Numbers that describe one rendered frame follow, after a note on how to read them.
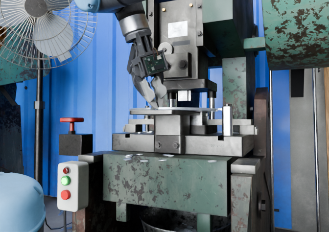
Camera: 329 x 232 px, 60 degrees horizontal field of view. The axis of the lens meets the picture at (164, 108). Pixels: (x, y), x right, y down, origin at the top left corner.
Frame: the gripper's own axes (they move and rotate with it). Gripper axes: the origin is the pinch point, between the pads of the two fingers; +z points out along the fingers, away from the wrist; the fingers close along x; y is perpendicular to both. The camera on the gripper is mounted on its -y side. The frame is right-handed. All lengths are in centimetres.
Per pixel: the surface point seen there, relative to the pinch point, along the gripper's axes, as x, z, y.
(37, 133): -33, 1, -89
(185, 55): 18.2, -11.7, -7.7
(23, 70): -28, -40, -140
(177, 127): 5.8, 9.1, -3.3
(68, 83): 6, -29, -208
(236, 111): 39.6, 14.7, -18.3
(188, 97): 19.3, 2.6, -15.8
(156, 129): 1.1, 8.0, -8.5
